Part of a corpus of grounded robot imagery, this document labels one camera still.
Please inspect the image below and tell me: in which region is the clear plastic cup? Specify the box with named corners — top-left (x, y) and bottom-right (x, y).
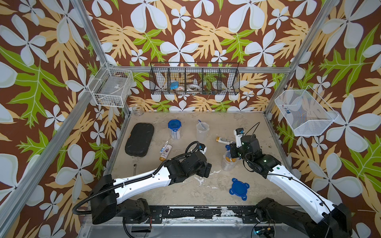
top-left (221, 150), bottom-right (239, 171)
top-left (171, 129), bottom-right (181, 140)
top-left (196, 122), bottom-right (209, 143)

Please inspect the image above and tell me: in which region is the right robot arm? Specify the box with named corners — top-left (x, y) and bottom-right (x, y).
top-left (230, 128), bottom-right (352, 238)

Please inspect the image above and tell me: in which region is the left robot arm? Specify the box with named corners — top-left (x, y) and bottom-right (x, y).
top-left (72, 141), bottom-right (212, 225)

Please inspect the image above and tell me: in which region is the white bottle purple label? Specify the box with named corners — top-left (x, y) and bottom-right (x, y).
top-left (159, 144), bottom-right (172, 161)

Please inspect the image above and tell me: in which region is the toothpaste tube left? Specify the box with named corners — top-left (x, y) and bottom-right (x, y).
top-left (160, 141), bottom-right (169, 153)

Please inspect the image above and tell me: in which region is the black rubber mat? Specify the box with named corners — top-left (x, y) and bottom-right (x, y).
top-left (125, 123), bottom-right (154, 157)

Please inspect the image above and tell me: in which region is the white mesh basket right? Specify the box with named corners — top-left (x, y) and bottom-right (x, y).
top-left (275, 86), bottom-right (339, 137)

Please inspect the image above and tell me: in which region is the glass jar corner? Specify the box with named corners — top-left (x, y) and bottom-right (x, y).
top-left (132, 104), bottom-right (144, 117)

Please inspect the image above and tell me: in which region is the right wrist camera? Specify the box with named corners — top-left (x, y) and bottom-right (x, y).
top-left (234, 128), bottom-right (245, 148)

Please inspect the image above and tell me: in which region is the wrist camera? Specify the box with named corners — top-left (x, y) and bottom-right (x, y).
top-left (198, 143), bottom-right (207, 154)
top-left (234, 128), bottom-right (245, 148)

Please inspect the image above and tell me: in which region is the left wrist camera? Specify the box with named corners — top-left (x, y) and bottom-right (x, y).
top-left (198, 143), bottom-right (207, 154)

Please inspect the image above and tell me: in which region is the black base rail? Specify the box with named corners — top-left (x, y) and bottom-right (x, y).
top-left (121, 205), bottom-right (283, 224)

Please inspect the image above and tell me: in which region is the black wire basket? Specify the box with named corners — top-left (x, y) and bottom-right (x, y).
top-left (149, 62), bottom-right (241, 95)

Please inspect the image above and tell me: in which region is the white wire basket left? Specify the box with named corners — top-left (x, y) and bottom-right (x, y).
top-left (89, 66), bottom-right (134, 108)

